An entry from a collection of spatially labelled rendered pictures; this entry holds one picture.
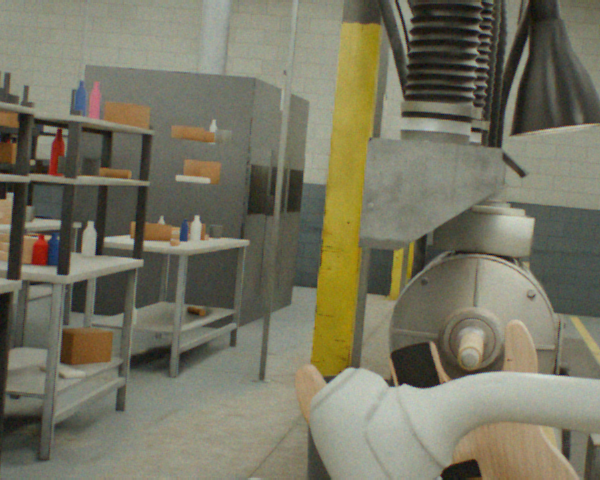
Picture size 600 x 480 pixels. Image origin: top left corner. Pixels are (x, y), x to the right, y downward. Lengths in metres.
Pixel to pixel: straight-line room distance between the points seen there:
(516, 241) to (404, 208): 0.37
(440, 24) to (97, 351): 5.79
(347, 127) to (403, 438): 7.81
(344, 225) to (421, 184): 7.51
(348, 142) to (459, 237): 7.18
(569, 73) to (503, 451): 0.51
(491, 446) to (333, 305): 7.44
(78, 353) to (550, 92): 5.80
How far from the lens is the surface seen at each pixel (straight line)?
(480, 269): 1.94
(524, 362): 1.77
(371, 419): 1.40
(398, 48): 2.25
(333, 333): 9.21
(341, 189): 9.15
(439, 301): 1.94
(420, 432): 1.39
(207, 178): 9.35
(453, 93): 1.81
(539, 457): 1.78
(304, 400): 1.79
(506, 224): 1.98
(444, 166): 1.65
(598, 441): 1.98
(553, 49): 1.77
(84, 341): 7.37
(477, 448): 1.78
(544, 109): 1.74
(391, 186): 1.65
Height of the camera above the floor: 1.47
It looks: 3 degrees down
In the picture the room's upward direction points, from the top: 5 degrees clockwise
